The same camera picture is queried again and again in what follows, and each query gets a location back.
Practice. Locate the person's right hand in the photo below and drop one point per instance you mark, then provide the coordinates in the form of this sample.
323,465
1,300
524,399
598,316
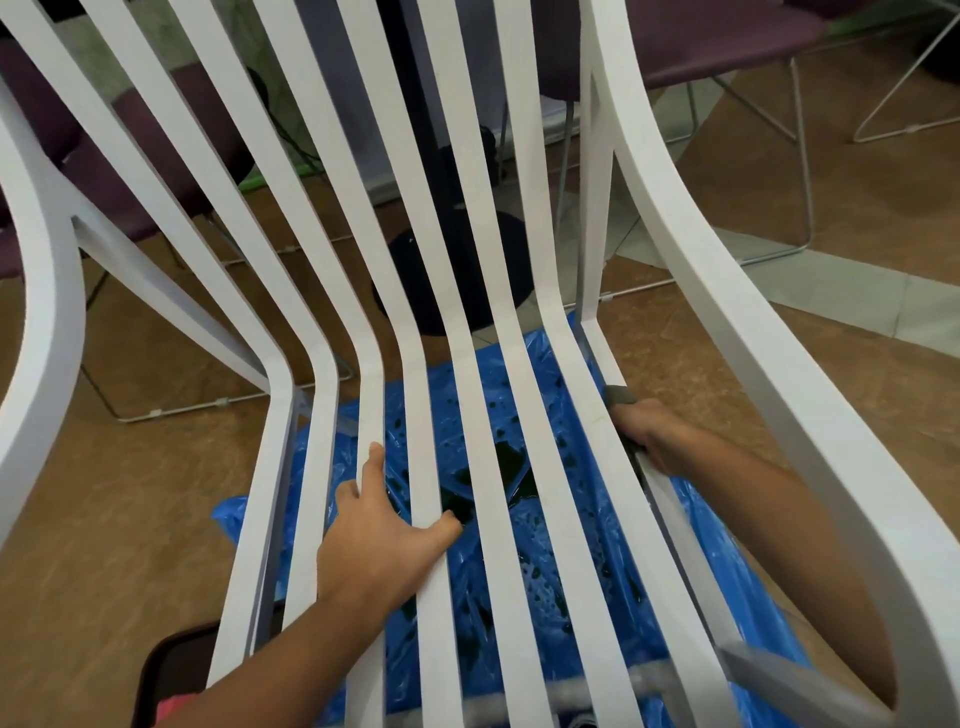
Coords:
649,431

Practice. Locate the person's left hand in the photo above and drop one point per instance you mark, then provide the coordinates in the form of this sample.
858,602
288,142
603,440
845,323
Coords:
375,547

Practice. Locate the grey cleaning cloth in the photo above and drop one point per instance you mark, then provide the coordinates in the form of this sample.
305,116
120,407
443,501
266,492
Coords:
621,394

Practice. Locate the white slatted chair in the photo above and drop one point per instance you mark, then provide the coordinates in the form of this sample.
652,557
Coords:
60,315

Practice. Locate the person's right forearm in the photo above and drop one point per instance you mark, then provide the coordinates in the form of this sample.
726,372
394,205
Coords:
787,540

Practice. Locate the person's left forearm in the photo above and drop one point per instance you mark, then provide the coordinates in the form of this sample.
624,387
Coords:
277,667

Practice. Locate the purple lounge chair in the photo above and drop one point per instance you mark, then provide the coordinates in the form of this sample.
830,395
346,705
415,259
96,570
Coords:
885,135
172,150
712,30

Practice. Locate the blue plastic sheet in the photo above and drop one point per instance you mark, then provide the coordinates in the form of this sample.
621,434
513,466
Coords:
232,517

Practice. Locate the dark brown tray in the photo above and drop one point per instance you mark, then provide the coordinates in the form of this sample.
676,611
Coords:
172,660

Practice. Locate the pink cloth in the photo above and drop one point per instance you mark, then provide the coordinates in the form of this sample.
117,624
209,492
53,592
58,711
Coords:
176,709

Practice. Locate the black round table base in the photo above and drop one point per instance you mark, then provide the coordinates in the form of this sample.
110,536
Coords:
945,56
412,277

